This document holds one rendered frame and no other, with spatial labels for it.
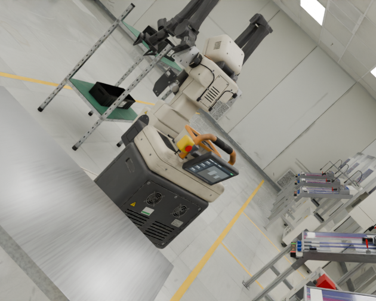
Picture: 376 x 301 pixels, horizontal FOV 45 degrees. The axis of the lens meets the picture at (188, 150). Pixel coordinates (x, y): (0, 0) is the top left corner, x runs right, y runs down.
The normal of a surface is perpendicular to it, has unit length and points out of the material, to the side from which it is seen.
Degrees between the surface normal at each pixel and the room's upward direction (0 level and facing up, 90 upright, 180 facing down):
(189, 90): 90
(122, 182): 90
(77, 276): 0
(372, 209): 90
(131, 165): 90
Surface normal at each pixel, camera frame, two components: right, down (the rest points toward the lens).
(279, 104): -0.24, 0.04
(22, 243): 0.69, -0.69
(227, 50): 0.77, -0.01
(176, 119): 0.51, 0.51
